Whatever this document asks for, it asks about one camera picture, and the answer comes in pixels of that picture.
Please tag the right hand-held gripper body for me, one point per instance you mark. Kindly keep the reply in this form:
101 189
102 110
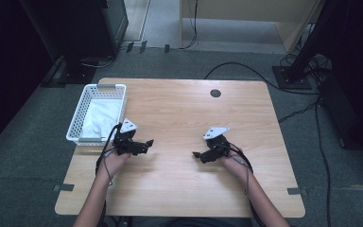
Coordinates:
217 145

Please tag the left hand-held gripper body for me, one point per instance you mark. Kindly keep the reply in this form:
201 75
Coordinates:
124 140

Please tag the white T-shirt with blue print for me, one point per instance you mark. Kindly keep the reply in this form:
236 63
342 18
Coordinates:
102 118

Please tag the white plastic mesh basket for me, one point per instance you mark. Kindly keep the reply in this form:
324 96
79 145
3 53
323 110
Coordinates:
78 116

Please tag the person's left hand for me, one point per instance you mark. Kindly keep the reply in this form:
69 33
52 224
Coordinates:
113 164

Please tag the person's right hand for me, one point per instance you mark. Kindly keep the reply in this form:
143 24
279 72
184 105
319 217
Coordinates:
238 167

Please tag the dark round table grommet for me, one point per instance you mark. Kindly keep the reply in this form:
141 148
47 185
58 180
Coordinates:
215 93

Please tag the person's dark lap clothing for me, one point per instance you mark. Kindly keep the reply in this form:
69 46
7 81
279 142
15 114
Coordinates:
186 222

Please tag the grey tape strip on table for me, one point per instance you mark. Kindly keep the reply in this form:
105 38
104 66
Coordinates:
64 188
296 191

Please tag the black stand base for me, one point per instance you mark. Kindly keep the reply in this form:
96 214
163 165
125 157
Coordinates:
75 74

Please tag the dark cabinet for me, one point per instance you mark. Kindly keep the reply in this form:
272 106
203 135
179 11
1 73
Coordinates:
85 25

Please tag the dark equipment box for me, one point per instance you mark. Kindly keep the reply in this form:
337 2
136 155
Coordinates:
349 116

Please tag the black slanted stand pole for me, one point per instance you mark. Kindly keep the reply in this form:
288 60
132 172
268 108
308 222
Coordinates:
308 41

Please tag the light wooden desk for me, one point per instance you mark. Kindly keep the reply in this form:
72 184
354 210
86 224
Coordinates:
249 9

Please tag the black square stand base plate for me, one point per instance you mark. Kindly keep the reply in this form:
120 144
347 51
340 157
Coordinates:
291 82

